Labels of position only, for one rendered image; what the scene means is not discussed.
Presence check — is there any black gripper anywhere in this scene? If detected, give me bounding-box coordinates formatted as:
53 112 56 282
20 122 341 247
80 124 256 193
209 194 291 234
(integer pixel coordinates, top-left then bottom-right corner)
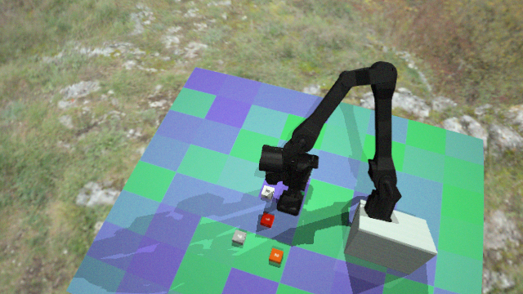
277 171 311 216

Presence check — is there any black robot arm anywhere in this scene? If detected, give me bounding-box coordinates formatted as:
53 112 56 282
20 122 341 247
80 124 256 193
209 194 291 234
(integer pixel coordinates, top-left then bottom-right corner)
259 61 402 222

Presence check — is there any red block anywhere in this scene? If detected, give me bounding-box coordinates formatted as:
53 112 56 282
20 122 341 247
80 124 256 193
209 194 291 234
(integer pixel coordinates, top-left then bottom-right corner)
261 213 275 228

